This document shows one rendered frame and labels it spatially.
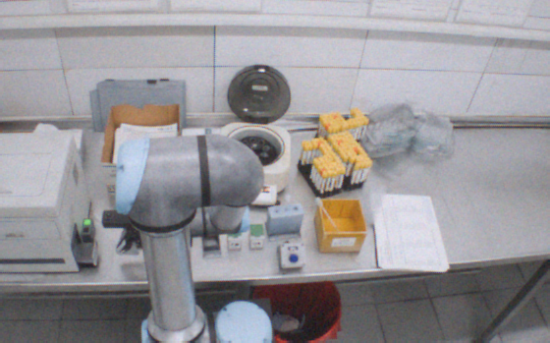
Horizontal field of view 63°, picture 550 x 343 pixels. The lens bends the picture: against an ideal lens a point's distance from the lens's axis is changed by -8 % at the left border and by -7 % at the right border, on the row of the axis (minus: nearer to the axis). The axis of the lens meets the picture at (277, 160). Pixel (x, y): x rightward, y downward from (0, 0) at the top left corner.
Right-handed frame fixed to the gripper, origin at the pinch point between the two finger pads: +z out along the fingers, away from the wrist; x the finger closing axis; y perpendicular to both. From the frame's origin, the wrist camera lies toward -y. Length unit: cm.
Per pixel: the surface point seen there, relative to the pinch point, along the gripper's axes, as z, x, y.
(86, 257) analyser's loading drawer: 4.8, -1.7, -7.2
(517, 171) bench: -69, 31, 129
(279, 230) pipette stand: -22.5, 6.3, 42.1
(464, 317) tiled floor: 4, 13, 177
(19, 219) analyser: -6.6, -4.5, -28.8
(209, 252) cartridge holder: -10.4, 0.7, 24.6
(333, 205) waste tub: -35, 12, 55
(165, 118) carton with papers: -10, 53, 9
